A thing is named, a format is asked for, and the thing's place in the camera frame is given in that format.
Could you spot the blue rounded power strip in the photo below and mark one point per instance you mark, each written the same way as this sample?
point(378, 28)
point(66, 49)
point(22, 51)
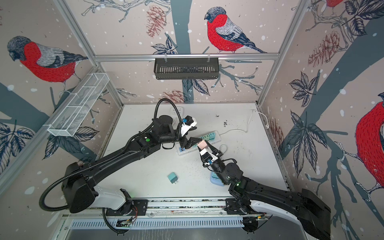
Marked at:
point(215, 179)

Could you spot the white square power strip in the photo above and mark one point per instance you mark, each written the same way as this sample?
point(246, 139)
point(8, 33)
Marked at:
point(174, 112)

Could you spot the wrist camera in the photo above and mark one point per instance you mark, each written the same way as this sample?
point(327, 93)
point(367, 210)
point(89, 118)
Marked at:
point(187, 124)
point(210, 158)

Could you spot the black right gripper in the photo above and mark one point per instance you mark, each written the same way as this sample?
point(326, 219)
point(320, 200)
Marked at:
point(217, 151)

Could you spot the white long power strip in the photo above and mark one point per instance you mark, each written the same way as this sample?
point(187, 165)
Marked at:
point(182, 151)

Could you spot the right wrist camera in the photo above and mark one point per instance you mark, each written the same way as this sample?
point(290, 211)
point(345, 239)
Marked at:
point(210, 158)

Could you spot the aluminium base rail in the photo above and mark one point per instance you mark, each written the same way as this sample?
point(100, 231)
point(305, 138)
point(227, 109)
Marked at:
point(158, 214)

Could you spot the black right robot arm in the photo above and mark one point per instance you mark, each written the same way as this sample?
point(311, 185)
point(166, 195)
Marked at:
point(303, 208)

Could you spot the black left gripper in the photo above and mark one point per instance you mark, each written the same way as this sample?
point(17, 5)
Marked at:
point(187, 143)

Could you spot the teal green front adapter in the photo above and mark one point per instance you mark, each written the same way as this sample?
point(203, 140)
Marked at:
point(173, 178)

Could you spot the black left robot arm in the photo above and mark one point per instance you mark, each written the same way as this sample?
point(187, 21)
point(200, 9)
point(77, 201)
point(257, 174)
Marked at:
point(79, 184)

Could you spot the pink plug adapter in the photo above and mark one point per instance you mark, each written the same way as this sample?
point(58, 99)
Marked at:
point(202, 145)

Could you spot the white mesh wall shelf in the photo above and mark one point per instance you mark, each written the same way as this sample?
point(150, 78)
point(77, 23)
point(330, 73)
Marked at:
point(81, 102)

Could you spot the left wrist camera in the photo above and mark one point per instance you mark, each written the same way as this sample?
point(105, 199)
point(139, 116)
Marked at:
point(187, 124)

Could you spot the black hanging wire basket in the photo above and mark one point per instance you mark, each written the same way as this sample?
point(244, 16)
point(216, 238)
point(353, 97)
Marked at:
point(186, 69)

